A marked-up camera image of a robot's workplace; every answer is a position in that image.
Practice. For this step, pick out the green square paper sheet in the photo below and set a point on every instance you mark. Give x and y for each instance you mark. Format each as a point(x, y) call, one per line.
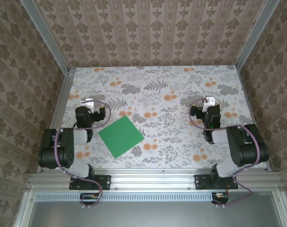
point(121, 137)

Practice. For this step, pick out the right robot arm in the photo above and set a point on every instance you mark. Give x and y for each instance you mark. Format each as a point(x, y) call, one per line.
point(247, 146)

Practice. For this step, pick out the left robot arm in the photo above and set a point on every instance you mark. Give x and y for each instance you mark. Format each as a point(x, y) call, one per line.
point(51, 153)

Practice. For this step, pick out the grey sheet metal panel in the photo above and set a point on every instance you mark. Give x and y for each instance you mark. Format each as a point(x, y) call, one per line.
point(146, 215)

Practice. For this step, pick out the floral patterned table cover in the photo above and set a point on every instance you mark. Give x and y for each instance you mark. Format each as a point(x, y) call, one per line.
point(157, 78)

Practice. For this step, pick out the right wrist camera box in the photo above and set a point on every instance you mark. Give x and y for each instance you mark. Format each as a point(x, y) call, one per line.
point(210, 102)

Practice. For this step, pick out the aluminium table side rail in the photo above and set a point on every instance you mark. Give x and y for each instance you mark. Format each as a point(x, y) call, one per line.
point(246, 94)
point(59, 113)

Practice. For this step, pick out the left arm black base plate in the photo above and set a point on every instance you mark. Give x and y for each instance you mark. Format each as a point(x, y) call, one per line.
point(105, 182)

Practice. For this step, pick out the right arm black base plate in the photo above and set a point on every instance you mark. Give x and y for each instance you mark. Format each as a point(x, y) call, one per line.
point(200, 182)

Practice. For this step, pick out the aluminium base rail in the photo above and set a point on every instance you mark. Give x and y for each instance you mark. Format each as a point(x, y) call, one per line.
point(153, 179)

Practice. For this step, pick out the aluminium frame post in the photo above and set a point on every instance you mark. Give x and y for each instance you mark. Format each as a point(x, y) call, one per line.
point(46, 37)
point(254, 33)

